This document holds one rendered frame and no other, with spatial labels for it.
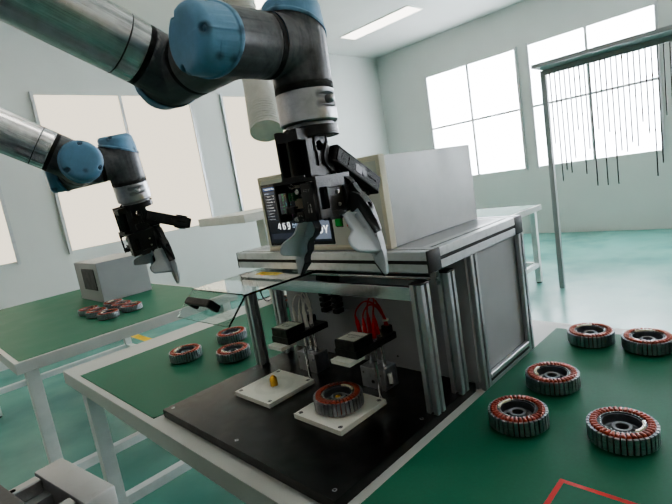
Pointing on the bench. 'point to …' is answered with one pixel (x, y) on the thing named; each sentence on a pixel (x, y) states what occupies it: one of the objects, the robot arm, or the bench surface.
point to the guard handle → (202, 303)
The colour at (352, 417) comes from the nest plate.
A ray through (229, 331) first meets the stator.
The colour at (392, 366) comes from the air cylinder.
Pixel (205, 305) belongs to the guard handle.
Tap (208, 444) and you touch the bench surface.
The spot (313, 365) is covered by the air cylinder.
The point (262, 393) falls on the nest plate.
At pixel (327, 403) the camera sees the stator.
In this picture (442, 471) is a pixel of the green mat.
